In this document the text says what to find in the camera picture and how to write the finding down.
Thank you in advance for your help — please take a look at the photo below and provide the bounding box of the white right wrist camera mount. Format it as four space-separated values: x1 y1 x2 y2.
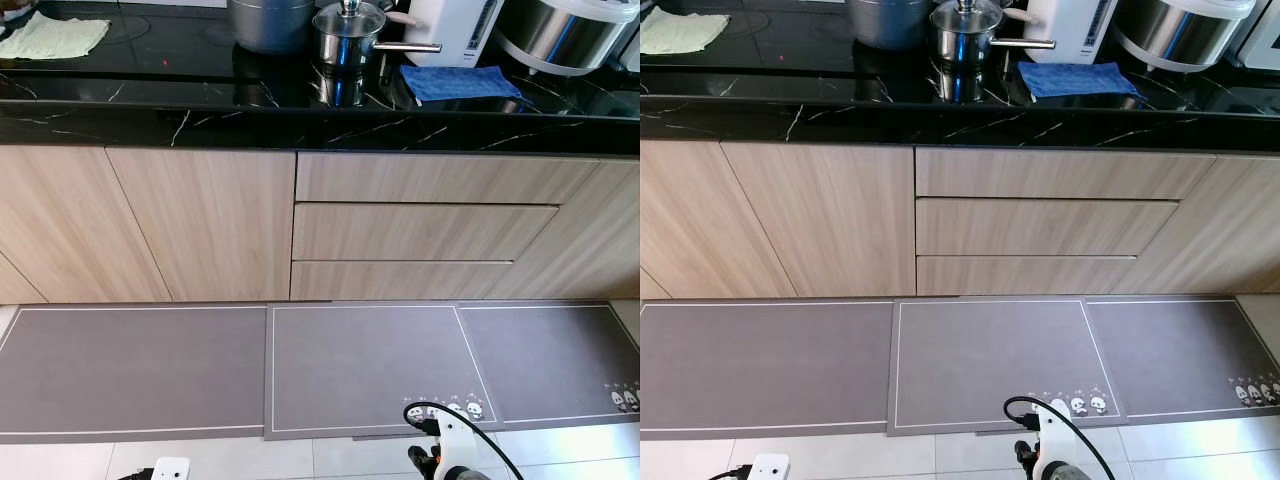
435 405 481 471
1038 398 1081 466

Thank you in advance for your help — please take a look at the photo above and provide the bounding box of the pale green cloth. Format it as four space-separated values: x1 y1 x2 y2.
640 12 732 57
0 12 111 61

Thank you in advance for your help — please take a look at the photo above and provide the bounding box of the grey panda floor mat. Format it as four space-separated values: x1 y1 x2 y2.
1083 295 1280 421
455 300 641 432
264 300 507 442
887 295 1129 437

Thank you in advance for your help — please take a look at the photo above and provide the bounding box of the white electric water boiler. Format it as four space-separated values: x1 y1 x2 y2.
1005 0 1119 64
385 0 504 68

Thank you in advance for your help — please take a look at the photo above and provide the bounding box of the wooden drawer front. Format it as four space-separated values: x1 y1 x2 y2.
291 203 561 263
915 148 1218 200
295 152 601 206

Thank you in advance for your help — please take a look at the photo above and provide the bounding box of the large steel pot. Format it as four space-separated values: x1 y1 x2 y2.
228 0 316 55
848 0 937 52

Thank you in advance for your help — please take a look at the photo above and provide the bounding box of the white kitchen appliance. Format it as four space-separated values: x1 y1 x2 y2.
1225 8 1280 71

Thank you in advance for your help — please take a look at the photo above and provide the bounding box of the steel rice cooker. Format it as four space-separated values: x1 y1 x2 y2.
492 0 641 77
1110 0 1257 74

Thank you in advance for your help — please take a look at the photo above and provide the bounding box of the steel saucepan with lid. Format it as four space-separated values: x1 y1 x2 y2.
313 0 443 69
930 0 1057 64

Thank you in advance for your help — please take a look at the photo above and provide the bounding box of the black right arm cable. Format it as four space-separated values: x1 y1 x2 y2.
403 400 526 480
1003 396 1121 480

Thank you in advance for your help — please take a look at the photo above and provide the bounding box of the blue cloth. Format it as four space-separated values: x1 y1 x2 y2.
1018 62 1142 102
400 66 525 106

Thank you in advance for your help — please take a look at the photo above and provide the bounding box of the plain grey floor mat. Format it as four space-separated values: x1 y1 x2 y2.
0 303 269 445
640 298 894 433

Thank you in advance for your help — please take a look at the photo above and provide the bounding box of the wooden cabinet door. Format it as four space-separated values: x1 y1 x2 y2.
1110 155 1280 296
720 142 918 298
105 148 298 303
0 147 173 305
640 140 798 299
485 160 641 301

